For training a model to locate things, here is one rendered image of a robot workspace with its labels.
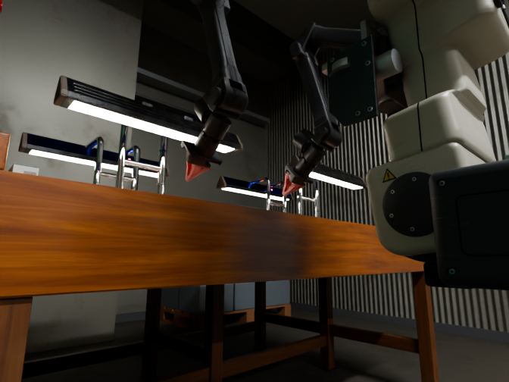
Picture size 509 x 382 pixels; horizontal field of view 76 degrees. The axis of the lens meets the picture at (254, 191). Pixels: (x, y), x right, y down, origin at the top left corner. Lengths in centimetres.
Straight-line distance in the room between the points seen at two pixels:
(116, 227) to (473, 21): 69
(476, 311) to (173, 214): 302
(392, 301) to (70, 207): 334
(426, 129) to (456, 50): 17
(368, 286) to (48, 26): 376
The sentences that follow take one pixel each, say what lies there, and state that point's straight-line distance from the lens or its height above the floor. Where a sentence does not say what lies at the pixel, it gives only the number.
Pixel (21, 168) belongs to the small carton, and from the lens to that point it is 65.
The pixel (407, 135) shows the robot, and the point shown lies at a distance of 60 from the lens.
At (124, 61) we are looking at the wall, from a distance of 336.
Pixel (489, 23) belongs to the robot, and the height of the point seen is 102.
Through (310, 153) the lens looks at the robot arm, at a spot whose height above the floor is 97.
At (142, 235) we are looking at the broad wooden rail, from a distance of 66.
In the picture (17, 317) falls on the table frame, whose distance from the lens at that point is 62.
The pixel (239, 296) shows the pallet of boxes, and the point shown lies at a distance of 329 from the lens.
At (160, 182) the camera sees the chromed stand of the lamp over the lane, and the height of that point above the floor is 91.
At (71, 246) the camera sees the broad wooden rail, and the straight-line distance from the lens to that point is 62.
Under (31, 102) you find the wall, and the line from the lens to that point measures 298.
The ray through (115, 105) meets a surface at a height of 106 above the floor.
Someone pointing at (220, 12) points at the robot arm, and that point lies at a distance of 101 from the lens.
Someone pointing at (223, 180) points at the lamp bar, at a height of 108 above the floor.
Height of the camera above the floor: 64
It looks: 12 degrees up
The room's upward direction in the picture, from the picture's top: straight up
